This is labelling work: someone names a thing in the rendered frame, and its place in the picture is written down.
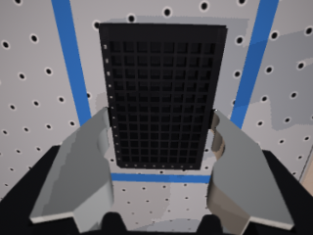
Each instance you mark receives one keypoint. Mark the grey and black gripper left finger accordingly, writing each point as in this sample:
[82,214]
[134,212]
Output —
[68,190]

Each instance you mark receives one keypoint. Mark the blue tape outline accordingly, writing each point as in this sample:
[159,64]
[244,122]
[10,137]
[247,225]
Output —
[261,30]

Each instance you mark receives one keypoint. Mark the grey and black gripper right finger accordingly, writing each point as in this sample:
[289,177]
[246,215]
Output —
[250,190]

